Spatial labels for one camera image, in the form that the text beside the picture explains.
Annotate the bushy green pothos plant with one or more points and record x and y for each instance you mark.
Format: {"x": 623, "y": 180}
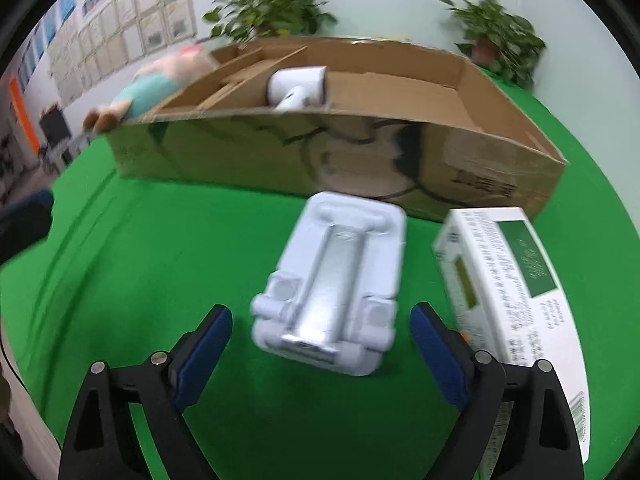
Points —
{"x": 270, "y": 12}

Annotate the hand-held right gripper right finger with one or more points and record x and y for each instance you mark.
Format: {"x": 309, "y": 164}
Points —
{"x": 442, "y": 355}

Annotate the green tablecloth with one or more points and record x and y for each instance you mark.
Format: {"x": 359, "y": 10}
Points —
{"x": 150, "y": 260}

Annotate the blue wall poster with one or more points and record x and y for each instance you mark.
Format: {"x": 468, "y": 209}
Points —
{"x": 67, "y": 10}
{"x": 50, "y": 29}

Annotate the green plant with brown pot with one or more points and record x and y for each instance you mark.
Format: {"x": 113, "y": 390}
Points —
{"x": 505, "y": 30}

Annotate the white folding phone stand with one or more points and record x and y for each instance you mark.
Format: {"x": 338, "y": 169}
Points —
{"x": 325, "y": 260}

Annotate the wall of framed documents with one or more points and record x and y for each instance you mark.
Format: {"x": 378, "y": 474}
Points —
{"x": 125, "y": 25}

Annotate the large cardboard box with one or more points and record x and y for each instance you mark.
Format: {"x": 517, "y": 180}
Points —
{"x": 225, "y": 150}

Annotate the orange wall banner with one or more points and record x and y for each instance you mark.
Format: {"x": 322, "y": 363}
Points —
{"x": 22, "y": 115}

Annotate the white medicine box green label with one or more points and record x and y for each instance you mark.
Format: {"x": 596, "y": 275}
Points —
{"x": 505, "y": 270}

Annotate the pink pig plush toy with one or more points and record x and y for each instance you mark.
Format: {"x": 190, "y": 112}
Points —
{"x": 150, "y": 87}

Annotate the white hair dryer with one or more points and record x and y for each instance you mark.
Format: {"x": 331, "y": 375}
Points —
{"x": 295, "y": 85}

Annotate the dark panel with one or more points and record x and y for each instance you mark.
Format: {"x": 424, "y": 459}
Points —
{"x": 54, "y": 122}

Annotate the brown plant pot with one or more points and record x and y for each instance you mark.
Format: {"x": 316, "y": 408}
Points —
{"x": 485, "y": 50}

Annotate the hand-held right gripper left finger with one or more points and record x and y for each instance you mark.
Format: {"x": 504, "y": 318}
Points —
{"x": 202, "y": 355}

